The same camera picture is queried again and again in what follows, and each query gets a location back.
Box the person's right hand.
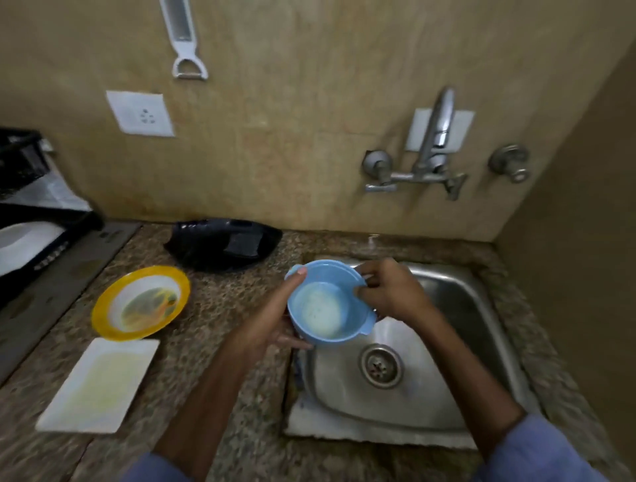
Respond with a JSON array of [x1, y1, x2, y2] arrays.
[[353, 257, 438, 331]]

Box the person's left hand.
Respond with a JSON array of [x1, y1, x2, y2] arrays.
[[226, 266, 314, 368]]

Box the blue cup with handles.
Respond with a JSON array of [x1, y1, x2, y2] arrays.
[[284, 259, 378, 347]]

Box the yellow rimmed picture bowl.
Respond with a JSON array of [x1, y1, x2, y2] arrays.
[[91, 265, 191, 342]]

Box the white rectangular plate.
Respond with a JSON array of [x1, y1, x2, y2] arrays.
[[34, 337, 161, 436]]

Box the white bowl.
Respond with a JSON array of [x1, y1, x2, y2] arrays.
[[0, 222, 66, 277]]

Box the black plastic dish rack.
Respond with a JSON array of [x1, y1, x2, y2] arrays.
[[0, 127, 105, 309]]

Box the person's right forearm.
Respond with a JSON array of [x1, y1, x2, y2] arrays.
[[409, 310, 527, 460]]

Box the person's left forearm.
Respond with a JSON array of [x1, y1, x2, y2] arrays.
[[151, 342, 259, 482]]

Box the person's left blue sleeve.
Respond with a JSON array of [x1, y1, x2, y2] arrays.
[[119, 452, 192, 482]]

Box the dark scouring pad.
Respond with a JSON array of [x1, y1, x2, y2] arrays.
[[226, 230, 264, 259]]

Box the black ribbed plastic tray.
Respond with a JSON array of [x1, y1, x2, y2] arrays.
[[163, 217, 284, 273]]

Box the steel sink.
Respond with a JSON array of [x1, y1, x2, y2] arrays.
[[284, 256, 543, 450]]

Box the grey flat tray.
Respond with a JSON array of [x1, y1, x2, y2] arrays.
[[0, 220, 142, 386]]

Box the white plastic bag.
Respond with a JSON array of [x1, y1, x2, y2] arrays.
[[2, 141, 93, 212]]

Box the white grater peeler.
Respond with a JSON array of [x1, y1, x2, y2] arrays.
[[158, 0, 209, 81]]

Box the metal wall valve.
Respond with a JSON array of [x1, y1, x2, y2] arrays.
[[487, 144, 531, 185]]

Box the white switch plate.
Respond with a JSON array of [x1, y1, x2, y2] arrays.
[[403, 107, 476, 154]]

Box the metal wall faucet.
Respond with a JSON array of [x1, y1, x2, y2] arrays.
[[361, 87, 470, 202]]

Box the white wall socket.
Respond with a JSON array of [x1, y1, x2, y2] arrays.
[[105, 89, 176, 138]]

